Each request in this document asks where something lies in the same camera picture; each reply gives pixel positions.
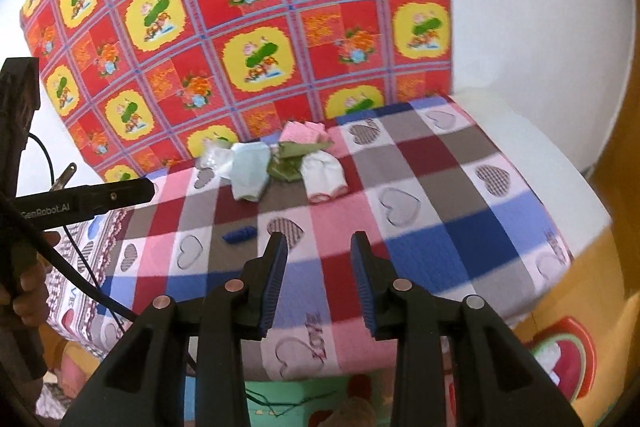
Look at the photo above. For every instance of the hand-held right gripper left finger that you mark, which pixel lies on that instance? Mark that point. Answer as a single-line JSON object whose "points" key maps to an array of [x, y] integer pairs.
{"points": [[275, 277]]}

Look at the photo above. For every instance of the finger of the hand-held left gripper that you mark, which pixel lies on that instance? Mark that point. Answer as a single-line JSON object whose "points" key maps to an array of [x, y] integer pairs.
{"points": [[125, 194]]}

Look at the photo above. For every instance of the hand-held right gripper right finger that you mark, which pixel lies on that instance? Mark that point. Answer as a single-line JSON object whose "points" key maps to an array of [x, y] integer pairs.
{"points": [[361, 282]]}

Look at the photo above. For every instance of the small blue wrapper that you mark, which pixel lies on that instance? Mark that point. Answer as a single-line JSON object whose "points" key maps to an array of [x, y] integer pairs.
{"points": [[240, 235]]}

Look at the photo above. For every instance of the small clear plastic wrapper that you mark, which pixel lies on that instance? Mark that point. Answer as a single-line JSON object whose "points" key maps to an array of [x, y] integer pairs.
{"points": [[215, 159]]}

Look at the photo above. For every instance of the pale blue plastic packet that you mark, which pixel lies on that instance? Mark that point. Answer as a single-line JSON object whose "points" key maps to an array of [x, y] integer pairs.
{"points": [[247, 174]]}

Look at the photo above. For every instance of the white cloth with pink trim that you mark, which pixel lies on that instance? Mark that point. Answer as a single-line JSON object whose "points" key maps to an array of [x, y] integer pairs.
{"points": [[325, 177]]}

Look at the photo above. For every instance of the green ribbon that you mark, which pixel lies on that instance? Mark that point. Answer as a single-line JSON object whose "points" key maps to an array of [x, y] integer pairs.
{"points": [[287, 157]]}

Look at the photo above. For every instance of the pink textured cloth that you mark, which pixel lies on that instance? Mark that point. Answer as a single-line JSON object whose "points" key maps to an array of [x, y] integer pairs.
{"points": [[297, 133]]}

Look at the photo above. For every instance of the person's left hand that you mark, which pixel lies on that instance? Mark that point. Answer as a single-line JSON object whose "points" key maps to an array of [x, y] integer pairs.
{"points": [[35, 292]]}

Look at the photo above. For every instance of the checked heart print blanket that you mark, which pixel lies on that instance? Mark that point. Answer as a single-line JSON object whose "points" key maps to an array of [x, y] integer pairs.
{"points": [[400, 257]]}

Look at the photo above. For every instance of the colourful foam floor mat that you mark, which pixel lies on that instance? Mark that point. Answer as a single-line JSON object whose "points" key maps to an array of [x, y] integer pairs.
{"points": [[285, 389]]}

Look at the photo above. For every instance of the pink fuzzy trouser leg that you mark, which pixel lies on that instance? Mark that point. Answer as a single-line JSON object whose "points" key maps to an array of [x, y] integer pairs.
{"points": [[350, 414]]}

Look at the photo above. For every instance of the white mattress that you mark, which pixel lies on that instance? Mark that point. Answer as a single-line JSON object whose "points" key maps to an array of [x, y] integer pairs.
{"points": [[550, 167]]}

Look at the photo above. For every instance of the red floral printed cloth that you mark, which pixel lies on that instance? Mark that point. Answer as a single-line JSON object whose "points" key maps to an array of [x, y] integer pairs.
{"points": [[250, 7]]}

